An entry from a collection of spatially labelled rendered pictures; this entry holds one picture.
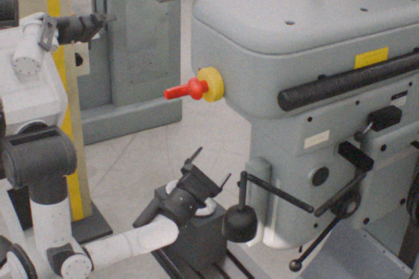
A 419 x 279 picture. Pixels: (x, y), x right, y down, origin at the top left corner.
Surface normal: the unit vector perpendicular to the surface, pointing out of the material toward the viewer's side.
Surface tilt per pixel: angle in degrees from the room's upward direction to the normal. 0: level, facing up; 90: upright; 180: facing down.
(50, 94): 34
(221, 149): 0
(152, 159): 0
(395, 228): 90
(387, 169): 90
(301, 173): 90
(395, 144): 90
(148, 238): 49
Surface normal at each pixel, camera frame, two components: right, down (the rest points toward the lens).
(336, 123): 0.52, 0.46
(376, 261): -0.75, -0.15
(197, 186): 0.38, -0.25
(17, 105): 0.40, -0.48
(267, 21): 0.02, -0.85
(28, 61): -0.02, 0.85
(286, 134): -0.85, 0.26
